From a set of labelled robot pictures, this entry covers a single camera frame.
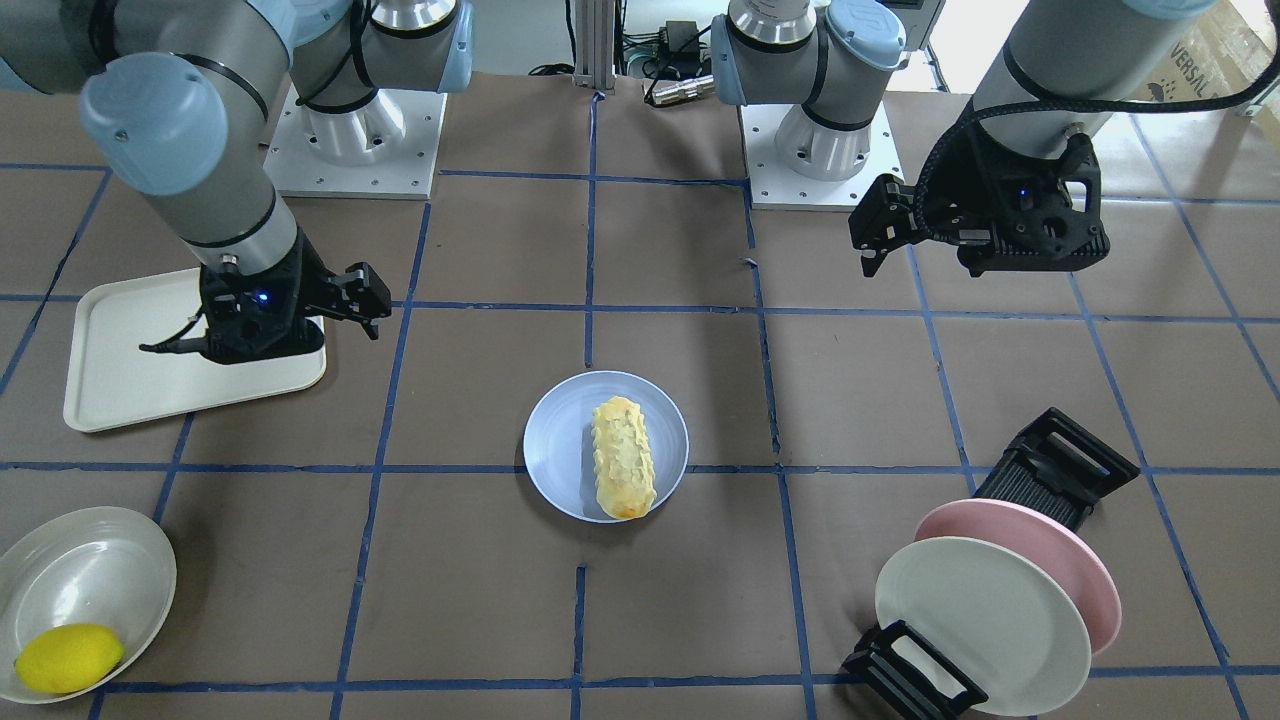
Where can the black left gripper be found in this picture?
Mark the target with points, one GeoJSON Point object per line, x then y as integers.
{"type": "Point", "coordinates": [972, 185]}

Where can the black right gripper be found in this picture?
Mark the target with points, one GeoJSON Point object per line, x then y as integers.
{"type": "Point", "coordinates": [305, 283]}

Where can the yellow bread roll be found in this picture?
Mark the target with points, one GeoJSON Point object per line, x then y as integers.
{"type": "Point", "coordinates": [625, 474]}

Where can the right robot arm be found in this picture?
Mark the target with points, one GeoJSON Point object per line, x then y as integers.
{"type": "Point", "coordinates": [176, 93]}

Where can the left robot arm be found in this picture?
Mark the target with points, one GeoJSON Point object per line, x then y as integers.
{"type": "Point", "coordinates": [1065, 65]}

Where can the white oval plate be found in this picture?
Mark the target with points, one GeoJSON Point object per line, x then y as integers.
{"type": "Point", "coordinates": [104, 566]}

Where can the pink round plate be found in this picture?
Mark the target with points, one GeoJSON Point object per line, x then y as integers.
{"type": "Point", "coordinates": [1055, 549]}

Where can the cream round plate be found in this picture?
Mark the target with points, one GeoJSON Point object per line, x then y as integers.
{"type": "Point", "coordinates": [996, 616]}

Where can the white rectangular tray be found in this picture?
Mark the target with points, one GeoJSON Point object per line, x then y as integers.
{"type": "Point", "coordinates": [111, 383]}

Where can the black dish rack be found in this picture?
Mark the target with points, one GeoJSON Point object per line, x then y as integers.
{"type": "Point", "coordinates": [1053, 466]}

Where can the yellow lemon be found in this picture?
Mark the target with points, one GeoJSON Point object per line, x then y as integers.
{"type": "Point", "coordinates": [69, 658]}

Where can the aluminium frame post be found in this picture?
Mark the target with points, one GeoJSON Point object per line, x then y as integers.
{"type": "Point", "coordinates": [595, 25]}

